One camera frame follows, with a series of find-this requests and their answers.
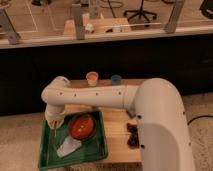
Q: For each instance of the orange and white cup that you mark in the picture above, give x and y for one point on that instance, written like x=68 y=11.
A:
x=92 y=78

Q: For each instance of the white crumpled cloth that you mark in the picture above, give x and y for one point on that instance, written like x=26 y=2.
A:
x=68 y=146

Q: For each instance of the dark grape bunch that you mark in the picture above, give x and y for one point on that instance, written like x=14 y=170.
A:
x=133 y=141

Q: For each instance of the black office chair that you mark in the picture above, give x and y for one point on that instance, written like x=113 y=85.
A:
x=141 y=13

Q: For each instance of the blue sponge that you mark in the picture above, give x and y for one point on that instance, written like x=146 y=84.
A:
x=131 y=114

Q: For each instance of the grey metal post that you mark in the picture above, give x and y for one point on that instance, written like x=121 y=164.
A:
x=11 y=34
x=78 y=21
x=171 y=25

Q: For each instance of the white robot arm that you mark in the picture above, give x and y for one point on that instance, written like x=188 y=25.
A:
x=161 y=120

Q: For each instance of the grey metal post middle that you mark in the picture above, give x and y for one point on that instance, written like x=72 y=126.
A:
x=78 y=21

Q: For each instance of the grey metal post left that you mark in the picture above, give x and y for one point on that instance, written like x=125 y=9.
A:
x=11 y=34

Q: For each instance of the small wooden background table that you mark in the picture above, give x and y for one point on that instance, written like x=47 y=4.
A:
x=100 y=25

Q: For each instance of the green plastic tray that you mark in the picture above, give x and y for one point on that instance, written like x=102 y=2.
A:
x=93 y=149

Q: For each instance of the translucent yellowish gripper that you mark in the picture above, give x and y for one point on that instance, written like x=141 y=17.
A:
x=55 y=124

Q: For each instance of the red bowl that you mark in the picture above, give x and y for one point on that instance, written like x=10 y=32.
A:
x=81 y=127

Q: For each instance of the grey metal post right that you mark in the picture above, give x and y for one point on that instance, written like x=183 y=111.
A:
x=171 y=25

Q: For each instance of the blue cup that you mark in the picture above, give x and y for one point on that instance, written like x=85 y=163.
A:
x=115 y=79

